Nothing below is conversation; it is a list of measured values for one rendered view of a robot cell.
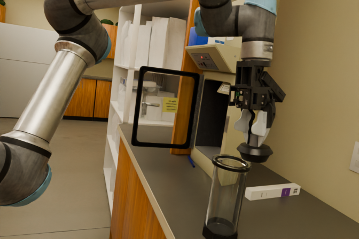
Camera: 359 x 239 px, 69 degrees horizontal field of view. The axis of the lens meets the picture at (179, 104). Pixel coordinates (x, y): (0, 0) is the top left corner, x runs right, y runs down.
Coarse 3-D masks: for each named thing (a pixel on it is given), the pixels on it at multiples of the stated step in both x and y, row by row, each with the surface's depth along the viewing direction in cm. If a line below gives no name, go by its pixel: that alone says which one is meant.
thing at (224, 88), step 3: (222, 84) 118; (225, 84) 116; (228, 84) 115; (222, 87) 116; (225, 87) 115; (228, 87) 114; (219, 90) 118; (222, 90) 116; (225, 90) 114; (228, 90) 113; (225, 93) 114; (228, 93) 113
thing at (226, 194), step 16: (224, 160) 76; (240, 160) 74; (224, 176) 68; (240, 176) 68; (224, 192) 68; (240, 192) 69; (208, 208) 72; (224, 208) 69; (240, 208) 71; (208, 224) 72; (224, 224) 69
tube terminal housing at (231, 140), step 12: (240, 0) 104; (276, 12) 116; (240, 48) 102; (240, 60) 102; (204, 72) 130; (216, 72) 118; (228, 108) 106; (228, 132) 106; (240, 132) 108; (228, 144) 107; (192, 156) 135; (204, 156) 123; (240, 156) 110; (204, 168) 122
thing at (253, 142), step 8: (256, 136) 66; (240, 144) 68; (248, 144) 68; (256, 144) 66; (240, 152) 66; (248, 152) 64; (256, 152) 63; (264, 152) 63; (272, 152) 66; (248, 160) 65; (256, 160) 64; (264, 160) 65
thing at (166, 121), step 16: (144, 80) 124; (160, 80) 126; (176, 80) 128; (192, 80) 130; (144, 96) 125; (160, 96) 127; (176, 96) 129; (192, 96) 131; (160, 112) 129; (176, 112) 131; (144, 128) 128; (160, 128) 130; (176, 128) 132
